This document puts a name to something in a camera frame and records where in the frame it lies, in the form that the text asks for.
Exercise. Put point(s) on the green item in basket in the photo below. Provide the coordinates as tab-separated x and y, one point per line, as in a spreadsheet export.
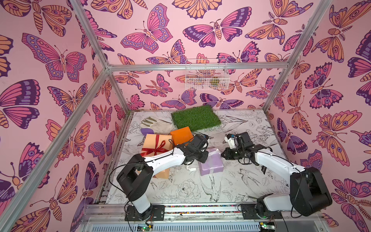
214	82

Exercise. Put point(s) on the green artificial grass mat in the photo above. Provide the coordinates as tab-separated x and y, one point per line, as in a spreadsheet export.
196	118

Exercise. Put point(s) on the purple pink hand trowel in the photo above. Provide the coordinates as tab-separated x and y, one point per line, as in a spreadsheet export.
146	131

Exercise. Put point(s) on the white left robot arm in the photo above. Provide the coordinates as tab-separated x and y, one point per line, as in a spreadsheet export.
136	175

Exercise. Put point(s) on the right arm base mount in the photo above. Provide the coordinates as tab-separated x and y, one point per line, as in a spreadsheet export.
258	211

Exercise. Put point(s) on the red ribbon bow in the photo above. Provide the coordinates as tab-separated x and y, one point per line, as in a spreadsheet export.
155	146

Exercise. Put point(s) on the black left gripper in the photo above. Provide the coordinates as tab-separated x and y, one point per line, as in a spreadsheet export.
205	153

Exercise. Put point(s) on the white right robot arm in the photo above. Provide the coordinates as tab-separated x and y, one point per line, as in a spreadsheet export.
308	192

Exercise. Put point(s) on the aluminium front rail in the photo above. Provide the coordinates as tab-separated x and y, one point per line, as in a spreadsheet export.
224	217

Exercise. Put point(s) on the white wire basket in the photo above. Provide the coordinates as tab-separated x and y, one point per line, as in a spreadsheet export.
198	76

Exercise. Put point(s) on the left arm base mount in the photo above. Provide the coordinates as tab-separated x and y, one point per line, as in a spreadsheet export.
153	213

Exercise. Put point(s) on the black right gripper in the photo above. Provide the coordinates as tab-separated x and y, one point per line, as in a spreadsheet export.
232	153

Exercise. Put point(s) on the lilac gift box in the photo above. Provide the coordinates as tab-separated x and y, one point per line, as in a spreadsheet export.
211	163

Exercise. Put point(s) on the beige gardening glove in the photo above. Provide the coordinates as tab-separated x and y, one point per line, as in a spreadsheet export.
157	125

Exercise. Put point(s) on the black lettered ribbon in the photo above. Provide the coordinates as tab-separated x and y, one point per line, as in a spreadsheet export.
263	168

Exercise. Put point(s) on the white satin ribbon bow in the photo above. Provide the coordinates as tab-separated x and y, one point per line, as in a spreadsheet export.
213	150

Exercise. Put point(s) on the orange gift box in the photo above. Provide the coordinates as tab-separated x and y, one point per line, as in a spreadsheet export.
182	135

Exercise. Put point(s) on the large tan gift box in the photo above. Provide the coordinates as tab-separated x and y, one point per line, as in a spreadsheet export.
156	150

